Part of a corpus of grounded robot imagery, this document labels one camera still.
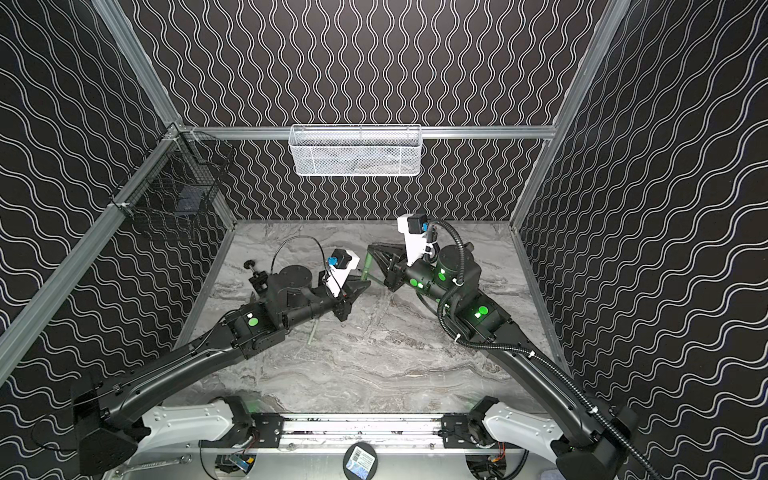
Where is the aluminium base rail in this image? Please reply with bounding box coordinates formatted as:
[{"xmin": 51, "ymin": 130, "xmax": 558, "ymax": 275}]
[{"xmin": 197, "ymin": 412, "xmax": 601, "ymax": 454}]

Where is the round black labelled disc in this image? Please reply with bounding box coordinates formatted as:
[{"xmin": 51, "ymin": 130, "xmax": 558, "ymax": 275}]
[{"xmin": 343, "ymin": 442, "xmax": 379, "ymax": 480}]

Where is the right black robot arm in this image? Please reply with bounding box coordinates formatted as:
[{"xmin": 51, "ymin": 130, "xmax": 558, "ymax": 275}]
[{"xmin": 363, "ymin": 214, "xmax": 660, "ymax": 479}]

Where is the dark green pen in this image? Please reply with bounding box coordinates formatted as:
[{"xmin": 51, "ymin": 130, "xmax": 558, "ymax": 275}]
[{"xmin": 360, "ymin": 268, "xmax": 385, "ymax": 285}]

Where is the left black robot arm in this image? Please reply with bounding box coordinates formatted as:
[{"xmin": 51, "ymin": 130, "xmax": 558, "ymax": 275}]
[{"xmin": 71, "ymin": 265, "xmax": 371, "ymax": 476}]

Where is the white wire mesh basket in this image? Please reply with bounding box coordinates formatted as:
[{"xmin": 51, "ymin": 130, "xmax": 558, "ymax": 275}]
[{"xmin": 288, "ymin": 124, "xmax": 423, "ymax": 177}]

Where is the light green pen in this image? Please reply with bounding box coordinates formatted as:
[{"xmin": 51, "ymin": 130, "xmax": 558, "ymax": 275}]
[{"xmin": 307, "ymin": 319, "xmax": 319, "ymax": 346}]

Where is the black wire basket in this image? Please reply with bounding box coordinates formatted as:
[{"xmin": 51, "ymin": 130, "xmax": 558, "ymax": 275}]
[{"xmin": 117, "ymin": 126, "xmax": 234, "ymax": 242}]

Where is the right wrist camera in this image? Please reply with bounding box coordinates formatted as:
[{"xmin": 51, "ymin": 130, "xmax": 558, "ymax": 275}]
[{"xmin": 397, "ymin": 213, "xmax": 434, "ymax": 266}]

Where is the small black clamp vise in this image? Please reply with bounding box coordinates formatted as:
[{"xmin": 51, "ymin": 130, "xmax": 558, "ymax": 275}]
[{"xmin": 243, "ymin": 259, "xmax": 269, "ymax": 294}]

